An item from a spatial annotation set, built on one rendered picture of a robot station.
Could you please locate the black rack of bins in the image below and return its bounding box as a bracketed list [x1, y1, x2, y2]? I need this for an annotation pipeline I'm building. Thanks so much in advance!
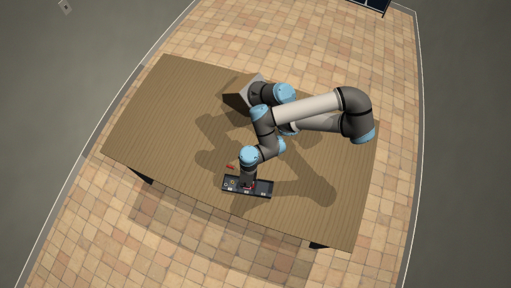
[222, 174, 274, 199]

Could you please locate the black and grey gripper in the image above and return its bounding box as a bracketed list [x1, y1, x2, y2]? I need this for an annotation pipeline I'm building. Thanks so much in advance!
[239, 167, 257, 188]

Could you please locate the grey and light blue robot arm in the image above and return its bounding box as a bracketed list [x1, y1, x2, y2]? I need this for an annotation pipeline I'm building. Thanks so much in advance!
[239, 81, 375, 172]

